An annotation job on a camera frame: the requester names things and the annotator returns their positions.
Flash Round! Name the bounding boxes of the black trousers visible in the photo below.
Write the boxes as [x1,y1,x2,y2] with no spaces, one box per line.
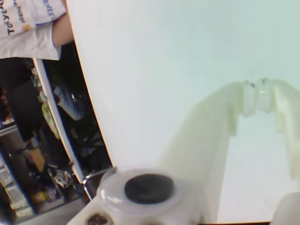
[7,60,47,142]

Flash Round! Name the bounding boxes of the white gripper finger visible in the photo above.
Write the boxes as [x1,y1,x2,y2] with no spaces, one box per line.
[257,77,300,225]
[158,80,256,223]

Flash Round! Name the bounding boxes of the person in white t-shirt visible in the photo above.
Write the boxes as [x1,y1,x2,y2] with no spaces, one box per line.
[0,0,68,60]

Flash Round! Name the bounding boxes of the green yellow packet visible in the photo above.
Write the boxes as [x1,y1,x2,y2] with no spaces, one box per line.
[41,93,60,139]

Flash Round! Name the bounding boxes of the white blue shoe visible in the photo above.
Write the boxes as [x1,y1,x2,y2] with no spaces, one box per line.
[54,84,83,120]

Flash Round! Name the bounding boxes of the shelf with colourful goods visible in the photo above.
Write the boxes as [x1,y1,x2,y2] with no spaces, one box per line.
[0,121,36,221]

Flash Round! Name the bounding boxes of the white slanted bar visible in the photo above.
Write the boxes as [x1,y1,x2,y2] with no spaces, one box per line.
[34,58,92,200]

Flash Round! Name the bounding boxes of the brown cardboard box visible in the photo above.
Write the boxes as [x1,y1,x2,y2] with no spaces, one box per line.
[29,147,45,173]

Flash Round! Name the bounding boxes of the person's bare forearm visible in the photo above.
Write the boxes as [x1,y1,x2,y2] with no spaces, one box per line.
[51,11,75,46]

